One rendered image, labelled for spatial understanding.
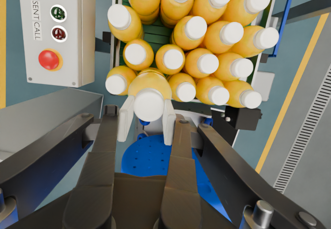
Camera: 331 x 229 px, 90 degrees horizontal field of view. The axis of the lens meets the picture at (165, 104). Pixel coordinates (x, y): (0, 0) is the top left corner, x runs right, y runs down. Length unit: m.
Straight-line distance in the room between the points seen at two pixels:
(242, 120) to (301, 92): 1.50
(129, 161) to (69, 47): 0.26
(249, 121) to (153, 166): 0.32
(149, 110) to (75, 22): 0.24
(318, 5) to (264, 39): 0.29
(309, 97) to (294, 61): 0.39
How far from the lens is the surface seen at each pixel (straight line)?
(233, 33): 0.38
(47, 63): 0.39
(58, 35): 0.38
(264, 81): 0.72
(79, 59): 0.39
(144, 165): 0.39
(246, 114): 0.54
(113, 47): 0.48
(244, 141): 1.86
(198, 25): 0.35
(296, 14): 0.73
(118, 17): 0.35
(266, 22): 0.57
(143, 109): 0.21
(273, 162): 2.16
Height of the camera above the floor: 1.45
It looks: 75 degrees down
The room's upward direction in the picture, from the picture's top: 167 degrees clockwise
